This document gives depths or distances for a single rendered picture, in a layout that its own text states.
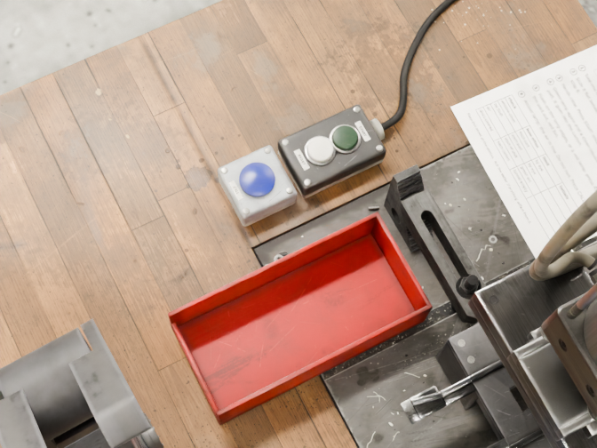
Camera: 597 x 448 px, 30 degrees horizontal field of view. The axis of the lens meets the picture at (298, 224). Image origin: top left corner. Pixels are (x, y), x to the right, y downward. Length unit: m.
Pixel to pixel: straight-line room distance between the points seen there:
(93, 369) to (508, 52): 0.76
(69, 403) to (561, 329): 0.37
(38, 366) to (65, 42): 1.65
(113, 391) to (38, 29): 1.73
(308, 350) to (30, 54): 1.34
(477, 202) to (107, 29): 1.28
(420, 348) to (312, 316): 0.12
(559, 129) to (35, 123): 0.61
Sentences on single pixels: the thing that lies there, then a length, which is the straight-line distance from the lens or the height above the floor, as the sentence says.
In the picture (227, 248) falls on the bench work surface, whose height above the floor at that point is 0.90.
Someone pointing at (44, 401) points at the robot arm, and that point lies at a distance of 0.80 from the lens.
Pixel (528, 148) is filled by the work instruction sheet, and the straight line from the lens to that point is 1.33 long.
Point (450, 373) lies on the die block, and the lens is 1.20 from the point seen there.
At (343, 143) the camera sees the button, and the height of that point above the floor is 0.94.
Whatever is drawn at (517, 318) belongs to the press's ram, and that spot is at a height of 1.14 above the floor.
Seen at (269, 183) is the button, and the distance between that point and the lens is 1.23.
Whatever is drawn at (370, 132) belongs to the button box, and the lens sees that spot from 1.27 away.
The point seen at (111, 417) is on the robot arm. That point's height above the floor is 1.35.
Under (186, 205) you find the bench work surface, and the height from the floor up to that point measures 0.90.
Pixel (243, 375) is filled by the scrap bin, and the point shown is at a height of 0.91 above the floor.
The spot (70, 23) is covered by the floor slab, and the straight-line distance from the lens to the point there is 2.42.
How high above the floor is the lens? 2.08
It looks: 70 degrees down
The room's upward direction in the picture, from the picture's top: 7 degrees clockwise
